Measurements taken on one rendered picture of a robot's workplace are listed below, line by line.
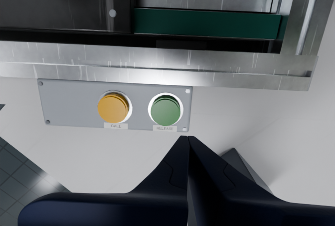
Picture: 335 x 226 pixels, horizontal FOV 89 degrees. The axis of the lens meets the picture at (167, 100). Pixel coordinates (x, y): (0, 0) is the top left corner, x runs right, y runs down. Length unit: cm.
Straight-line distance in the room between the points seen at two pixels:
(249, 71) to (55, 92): 26
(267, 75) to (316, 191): 37
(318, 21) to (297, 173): 33
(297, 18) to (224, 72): 10
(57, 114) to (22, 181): 182
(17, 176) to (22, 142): 159
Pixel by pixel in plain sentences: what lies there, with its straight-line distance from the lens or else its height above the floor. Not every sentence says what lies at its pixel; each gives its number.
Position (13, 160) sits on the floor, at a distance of 200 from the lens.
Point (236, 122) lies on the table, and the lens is 38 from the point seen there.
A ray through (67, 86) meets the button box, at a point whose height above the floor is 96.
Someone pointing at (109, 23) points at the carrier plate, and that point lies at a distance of 22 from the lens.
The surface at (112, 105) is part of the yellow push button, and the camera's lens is 23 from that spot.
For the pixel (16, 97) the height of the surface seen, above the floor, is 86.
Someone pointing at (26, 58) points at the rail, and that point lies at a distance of 30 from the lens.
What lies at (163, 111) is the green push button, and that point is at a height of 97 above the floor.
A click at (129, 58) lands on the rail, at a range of 23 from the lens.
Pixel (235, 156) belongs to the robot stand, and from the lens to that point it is 38.
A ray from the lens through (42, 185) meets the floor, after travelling 201.
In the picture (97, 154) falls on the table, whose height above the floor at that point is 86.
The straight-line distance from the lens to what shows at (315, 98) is 43.
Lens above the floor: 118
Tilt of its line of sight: 72 degrees down
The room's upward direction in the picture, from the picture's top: 175 degrees counter-clockwise
